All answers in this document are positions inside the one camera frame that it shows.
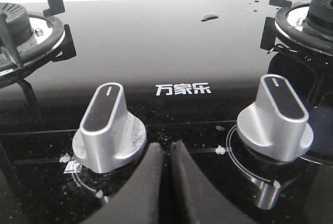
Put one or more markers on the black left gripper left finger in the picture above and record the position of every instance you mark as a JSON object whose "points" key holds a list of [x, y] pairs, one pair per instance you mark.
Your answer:
{"points": [[138, 200]]}

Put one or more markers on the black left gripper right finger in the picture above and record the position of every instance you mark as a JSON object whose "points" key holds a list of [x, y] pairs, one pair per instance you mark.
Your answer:
{"points": [[197, 199]]}

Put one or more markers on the silver left stove knob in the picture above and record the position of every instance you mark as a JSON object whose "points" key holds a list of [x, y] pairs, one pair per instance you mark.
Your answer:
{"points": [[109, 135]]}

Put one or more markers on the silver stove knob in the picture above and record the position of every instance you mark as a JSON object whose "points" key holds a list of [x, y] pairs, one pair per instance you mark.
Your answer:
{"points": [[276, 123], [109, 135]]}

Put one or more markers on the silver right stove knob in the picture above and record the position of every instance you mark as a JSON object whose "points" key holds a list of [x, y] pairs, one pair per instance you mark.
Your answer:
{"points": [[276, 123]]}

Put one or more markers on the left black gas burner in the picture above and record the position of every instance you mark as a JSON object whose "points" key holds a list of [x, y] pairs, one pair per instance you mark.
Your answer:
{"points": [[30, 37]]}

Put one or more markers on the black gas burner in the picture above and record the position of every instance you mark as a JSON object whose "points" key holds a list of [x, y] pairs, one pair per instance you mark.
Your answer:
{"points": [[30, 37], [300, 27]]}

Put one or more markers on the right black gas burner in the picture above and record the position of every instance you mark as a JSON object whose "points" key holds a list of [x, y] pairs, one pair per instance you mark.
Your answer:
{"points": [[300, 27]]}

